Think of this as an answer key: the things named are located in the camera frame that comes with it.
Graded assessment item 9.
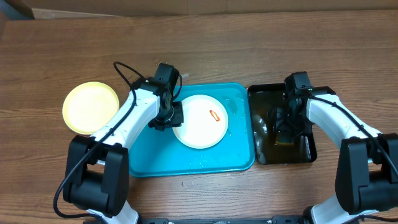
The green and yellow sponge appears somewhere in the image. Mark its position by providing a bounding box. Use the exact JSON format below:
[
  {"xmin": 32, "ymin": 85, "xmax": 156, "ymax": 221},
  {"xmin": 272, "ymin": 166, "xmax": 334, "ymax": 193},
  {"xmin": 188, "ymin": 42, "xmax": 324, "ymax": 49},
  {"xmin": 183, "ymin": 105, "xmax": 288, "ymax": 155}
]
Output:
[{"xmin": 275, "ymin": 133, "xmax": 294, "ymax": 146}]

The white plate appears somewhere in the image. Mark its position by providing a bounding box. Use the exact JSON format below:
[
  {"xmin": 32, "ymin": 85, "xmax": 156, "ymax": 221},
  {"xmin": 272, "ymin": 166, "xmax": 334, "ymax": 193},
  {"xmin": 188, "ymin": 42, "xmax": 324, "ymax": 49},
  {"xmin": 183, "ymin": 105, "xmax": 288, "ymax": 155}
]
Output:
[{"xmin": 173, "ymin": 95, "xmax": 229, "ymax": 149}]

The yellow plate with ketchup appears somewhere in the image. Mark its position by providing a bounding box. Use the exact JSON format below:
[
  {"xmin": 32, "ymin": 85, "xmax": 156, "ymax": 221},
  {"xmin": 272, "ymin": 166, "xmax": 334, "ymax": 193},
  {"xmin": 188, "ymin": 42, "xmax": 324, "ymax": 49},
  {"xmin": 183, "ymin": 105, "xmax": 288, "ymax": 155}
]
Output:
[{"xmin": 62, "ymin": 82, "xmax": 119, "ymax": 135}]

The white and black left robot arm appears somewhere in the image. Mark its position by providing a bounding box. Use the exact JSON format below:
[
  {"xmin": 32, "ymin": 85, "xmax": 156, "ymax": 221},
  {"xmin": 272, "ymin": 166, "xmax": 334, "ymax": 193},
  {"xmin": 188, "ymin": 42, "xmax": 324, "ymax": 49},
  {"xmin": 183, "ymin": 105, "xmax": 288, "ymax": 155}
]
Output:
[{"xmin": 53, "ymin": 63, "xmax": 183, "ymax": 223}]

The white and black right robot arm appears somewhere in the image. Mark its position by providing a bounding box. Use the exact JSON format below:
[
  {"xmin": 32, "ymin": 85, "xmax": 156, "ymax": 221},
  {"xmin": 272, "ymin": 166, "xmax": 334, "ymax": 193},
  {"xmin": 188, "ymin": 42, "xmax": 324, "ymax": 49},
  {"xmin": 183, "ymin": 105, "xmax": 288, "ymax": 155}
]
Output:
[{"xmin": 268, "ymin": 72, "xmax": 397, "ymax": 224}]

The black water tray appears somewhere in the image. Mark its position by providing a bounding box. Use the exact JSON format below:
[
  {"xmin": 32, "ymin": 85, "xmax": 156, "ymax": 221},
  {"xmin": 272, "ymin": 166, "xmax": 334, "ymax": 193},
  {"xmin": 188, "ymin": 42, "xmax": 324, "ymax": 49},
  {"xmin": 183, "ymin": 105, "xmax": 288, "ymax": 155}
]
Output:
[{"xmin": 248, "ymin": 83, "xmax": 317, "ymax": 165}]

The teal plastic tray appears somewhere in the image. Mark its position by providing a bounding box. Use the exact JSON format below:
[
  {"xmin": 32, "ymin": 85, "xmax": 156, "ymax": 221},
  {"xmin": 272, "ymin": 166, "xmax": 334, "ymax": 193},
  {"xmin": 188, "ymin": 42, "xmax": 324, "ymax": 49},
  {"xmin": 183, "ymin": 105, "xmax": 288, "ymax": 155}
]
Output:
[{"xmin": 129, "ymin": 83, "xmax": 255, "ymax": 177}]

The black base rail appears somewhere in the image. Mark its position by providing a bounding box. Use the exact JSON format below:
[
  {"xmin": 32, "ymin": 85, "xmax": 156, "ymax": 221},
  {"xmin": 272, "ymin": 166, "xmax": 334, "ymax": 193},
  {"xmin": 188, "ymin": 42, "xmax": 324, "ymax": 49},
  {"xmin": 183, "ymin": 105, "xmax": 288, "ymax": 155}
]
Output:
[{"xmin": 137, "ymin": 215, "xmax": 311, "ymax": 224}]

